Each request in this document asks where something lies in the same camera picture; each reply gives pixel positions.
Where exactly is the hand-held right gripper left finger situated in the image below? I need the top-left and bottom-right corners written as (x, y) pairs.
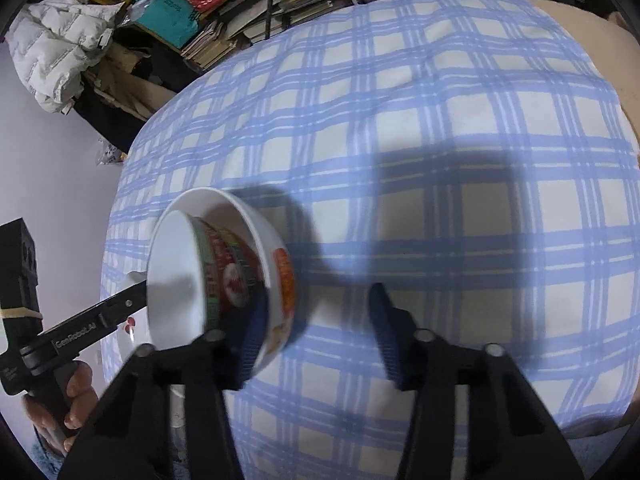
top-left (65, 287), bottom-right (271, 480)

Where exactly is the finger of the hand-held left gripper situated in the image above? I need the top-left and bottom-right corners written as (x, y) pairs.
top-left (97, 280), bottom-right (151, 333)

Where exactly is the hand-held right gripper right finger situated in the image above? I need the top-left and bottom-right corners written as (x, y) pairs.
top-left (367, 282), bottom-right (586, 480)

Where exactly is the white cherry print plate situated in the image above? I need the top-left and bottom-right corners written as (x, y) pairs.
top-left (120, 270), bottom-right (188, 428)

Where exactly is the small red green-rimmed bowl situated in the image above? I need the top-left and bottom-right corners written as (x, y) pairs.
top-left (148, 210), bottom-right (263, 353)

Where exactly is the large white cartoon bowl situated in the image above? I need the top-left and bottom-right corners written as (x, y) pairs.
top-left (147, 187), bottom-right (299, 378)

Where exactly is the person's left hand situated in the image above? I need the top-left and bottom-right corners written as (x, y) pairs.
top-left (22, 361), bottom-right (101, 453)

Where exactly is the blue plaid tablecloth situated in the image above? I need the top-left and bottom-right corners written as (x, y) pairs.
top-left (100, 0), bottom-right (640, 480)

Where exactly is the plastic bag with yellow items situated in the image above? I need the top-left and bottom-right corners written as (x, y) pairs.
top-left (97, 140), bottom-right (128, 166)

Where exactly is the black hanging garment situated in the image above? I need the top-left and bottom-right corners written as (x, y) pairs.
top-left (72, 50), bottom-right (201, 153)

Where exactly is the beige hanging coat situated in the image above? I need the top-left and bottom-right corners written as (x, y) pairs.
top-left (95, 42), bottom-right (176, 121)

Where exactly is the white puffer jacket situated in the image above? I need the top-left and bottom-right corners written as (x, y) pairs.
top-left (5, 0), bottom-right (126, 113)

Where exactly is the stack of worn books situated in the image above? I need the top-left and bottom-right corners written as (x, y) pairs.
top-left (180, 20), bottom-right (238, 71)

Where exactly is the teal bag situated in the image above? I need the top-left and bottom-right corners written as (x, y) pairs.
top-left (131, 0), bottom-right (198, 46)

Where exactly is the black pole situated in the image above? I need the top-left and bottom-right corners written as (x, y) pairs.
top-left (262, 0), bottom-right (281, 41)

